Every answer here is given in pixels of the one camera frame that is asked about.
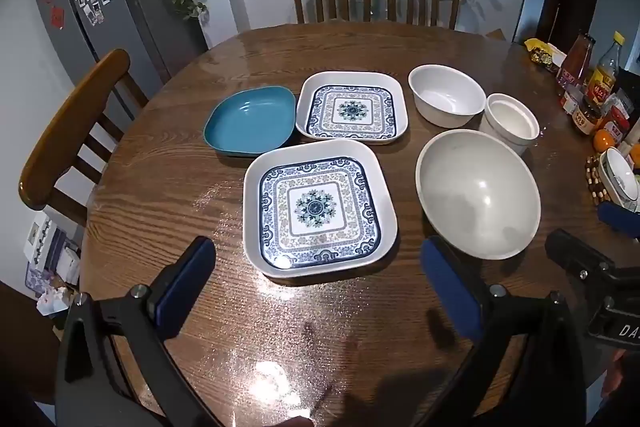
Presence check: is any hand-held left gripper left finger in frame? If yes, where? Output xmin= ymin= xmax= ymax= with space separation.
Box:
xmin=55 ymin=236 xmax=217 ymax=427

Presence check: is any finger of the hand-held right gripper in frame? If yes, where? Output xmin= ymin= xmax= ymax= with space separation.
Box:
xmin=597 ymin=201 xmax=640 ymax=240
xmin=545 ymin=229 xmax=615 ymax=289

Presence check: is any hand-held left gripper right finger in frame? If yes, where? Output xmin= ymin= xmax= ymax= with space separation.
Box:
xmin=415 ymin=236 xmax=601 ymax=427

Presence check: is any large white bowl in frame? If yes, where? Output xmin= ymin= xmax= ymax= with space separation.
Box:
xmin=416 ymin=129 xmax=542 ymax=261

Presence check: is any small white ribbed bowl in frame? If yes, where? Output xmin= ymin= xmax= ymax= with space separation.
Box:
xmin=479 ymin=93 xmax=541 ymax=155

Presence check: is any large patterned square plate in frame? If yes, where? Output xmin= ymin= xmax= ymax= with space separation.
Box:
xmin=243 ymin=139 xmax=398 ymax=279

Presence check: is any blue dish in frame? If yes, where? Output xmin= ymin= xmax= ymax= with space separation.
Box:
xmin=203 ymin=87 xmax=297 ymax=158

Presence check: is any medium white bowl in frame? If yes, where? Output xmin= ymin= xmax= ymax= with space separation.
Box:
xmin=408 ymin=64 xmax=487 ymax=128

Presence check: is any small patterned square plate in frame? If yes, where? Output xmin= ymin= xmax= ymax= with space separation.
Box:
xmin=296 ymin=71 xmax=410 ymax=144

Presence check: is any person's right hand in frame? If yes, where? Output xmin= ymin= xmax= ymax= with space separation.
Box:
xmin=602 ymin=352 xmax=628 ymax=403

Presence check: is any small patterned white bowl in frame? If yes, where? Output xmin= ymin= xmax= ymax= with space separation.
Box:
xmin=600 ymin=147 xmax=640 ymax=212

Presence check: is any wooden bead trivet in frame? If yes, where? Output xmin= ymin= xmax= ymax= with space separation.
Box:
xmin=585 ymin=154 xmax=612 ymax=208

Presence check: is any orange fruit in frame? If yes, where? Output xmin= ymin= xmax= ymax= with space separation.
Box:
xmin=593 ymin=129 xmax=620 ymax=154

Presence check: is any red lid jar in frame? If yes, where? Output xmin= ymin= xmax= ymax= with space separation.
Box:
xmin=602 ymin=102 xmax=632 ymax=144

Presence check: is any dark lid sauce jar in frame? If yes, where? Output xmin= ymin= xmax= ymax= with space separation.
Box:
xmin=571 ymin=99 xmax=603 ymax=136

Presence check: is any white label jar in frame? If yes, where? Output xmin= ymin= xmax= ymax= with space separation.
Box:
xmin=559 ymin=88 xmax=583 ymax=114

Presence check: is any black bag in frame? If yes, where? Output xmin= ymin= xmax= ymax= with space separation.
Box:
xmin=615 ymin=67 xmax=640 ymax=100

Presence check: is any yellow cap vinegar bottle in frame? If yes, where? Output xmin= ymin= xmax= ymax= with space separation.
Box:
xmin=582 ymin=32 xmax=627 ymax=108

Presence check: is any purple patterned mat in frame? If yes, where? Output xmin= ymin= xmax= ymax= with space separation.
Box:
xmin=25 ymin=264 xmax=51 ymax=303

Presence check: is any brown sauce glass bottle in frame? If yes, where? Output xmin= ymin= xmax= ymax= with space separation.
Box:
xmin=556 ymin=33 xmax=597 ymax=100

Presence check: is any yellow snack packet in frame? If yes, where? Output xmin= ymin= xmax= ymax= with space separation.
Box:
xmin=524 ymin=38 xmax=568 ymax=72

